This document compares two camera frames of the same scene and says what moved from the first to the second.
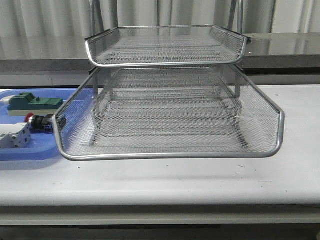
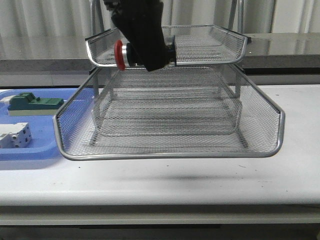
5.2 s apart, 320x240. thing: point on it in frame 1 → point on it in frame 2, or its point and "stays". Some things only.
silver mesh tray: [167, 112] stays
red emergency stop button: [40, 124] → [126, 55]
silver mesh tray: [160, 45] stays
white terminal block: [15, 136] stays
